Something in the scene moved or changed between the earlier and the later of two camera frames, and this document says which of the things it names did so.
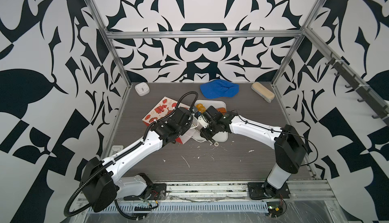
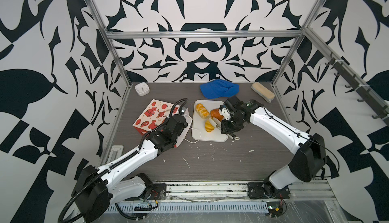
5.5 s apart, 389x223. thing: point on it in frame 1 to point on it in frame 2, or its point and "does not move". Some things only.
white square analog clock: (142, 88) does not move
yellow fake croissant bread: (200, 107) does not move
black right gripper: (204, 133) to (226, 129)
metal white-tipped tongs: (216, 144) to (219, 125)
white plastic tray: (196, 126) does not move
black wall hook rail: (380, 108) does not move
